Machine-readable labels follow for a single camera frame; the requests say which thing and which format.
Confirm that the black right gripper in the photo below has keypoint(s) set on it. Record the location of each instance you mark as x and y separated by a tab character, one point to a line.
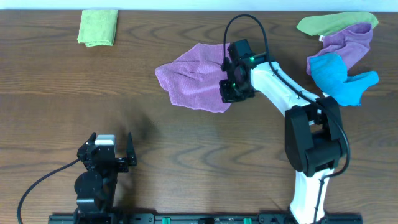
226	94

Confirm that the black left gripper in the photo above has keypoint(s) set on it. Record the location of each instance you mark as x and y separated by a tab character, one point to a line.
109	160

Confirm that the purple microfiber cloth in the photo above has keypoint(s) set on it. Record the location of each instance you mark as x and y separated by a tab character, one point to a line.
192	80

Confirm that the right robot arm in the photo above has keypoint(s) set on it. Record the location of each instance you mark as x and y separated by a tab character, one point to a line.
314	137

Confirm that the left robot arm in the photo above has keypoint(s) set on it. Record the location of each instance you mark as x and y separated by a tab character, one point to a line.
96	187

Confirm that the blue cloth in pile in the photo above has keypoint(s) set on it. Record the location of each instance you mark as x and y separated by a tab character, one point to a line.
330	74

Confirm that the green cloth in pile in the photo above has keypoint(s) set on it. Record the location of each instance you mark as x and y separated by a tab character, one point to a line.
332	23

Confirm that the folded light green cloth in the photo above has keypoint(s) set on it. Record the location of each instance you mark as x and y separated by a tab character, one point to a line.
98	27

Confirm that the purple cloth in pile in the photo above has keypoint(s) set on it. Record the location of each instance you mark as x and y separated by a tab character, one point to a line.
351	44

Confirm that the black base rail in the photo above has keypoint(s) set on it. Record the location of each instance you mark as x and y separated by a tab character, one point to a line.
148	218

